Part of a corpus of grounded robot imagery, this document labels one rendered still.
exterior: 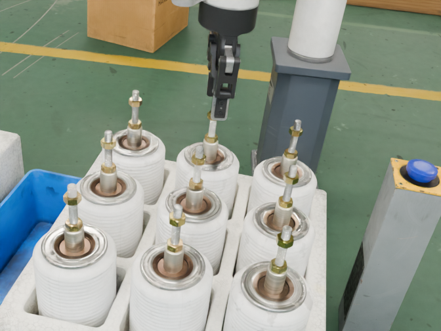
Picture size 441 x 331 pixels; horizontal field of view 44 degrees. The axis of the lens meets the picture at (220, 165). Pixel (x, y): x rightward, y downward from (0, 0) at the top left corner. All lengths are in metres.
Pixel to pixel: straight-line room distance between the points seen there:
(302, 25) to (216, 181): 0.39
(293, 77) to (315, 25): 0.10
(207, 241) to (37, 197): 0.43
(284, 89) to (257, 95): 0.51
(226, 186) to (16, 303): 0.33
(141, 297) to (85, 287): 0.07
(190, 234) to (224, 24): 0.26
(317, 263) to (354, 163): 0.61
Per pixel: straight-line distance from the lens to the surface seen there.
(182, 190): 0.75
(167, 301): 0.61
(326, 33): 1.06
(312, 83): 1.08
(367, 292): 0.86
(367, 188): 1.29
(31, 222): 1.06
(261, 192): 0.80
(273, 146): 1.14
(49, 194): 1.03
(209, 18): 0.69
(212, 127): 0.79
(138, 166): 0.81
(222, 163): 0.81
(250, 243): 0.71
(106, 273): 0.65
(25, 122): 1.40
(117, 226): 0.73
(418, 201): 0.76
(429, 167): 0.77
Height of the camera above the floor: 0.71
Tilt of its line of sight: 34 degrees down
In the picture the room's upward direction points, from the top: 8 degrees clockwise
